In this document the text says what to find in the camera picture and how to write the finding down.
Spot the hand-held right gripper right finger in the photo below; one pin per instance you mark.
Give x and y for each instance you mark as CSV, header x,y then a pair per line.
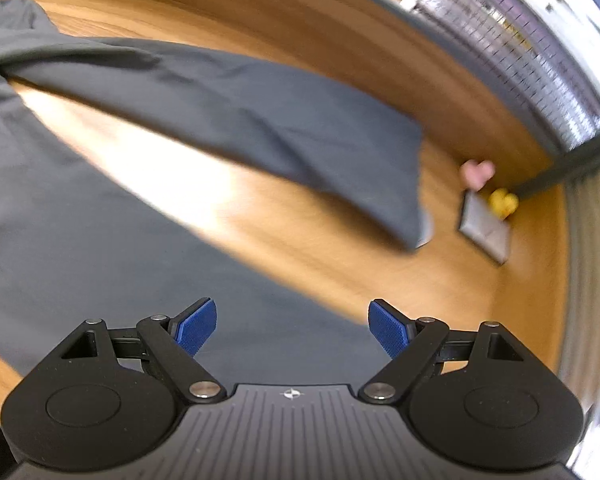
x,y
389,329

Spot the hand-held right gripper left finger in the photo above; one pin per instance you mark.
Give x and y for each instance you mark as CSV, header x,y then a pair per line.
x,y
196,327

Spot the grey pants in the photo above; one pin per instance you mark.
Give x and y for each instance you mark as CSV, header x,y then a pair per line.
x,y
55,235

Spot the flat rectangular case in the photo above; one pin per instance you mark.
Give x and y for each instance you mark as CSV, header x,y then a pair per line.
x,y
482,227

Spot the yellow rubber duck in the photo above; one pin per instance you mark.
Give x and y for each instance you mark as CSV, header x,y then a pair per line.
x,y
504,202

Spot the pink toy duck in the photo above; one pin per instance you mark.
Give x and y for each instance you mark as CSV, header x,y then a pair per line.
x,y
476,172

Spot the dark partition post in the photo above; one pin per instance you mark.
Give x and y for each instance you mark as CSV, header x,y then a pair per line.
x,y
565,167

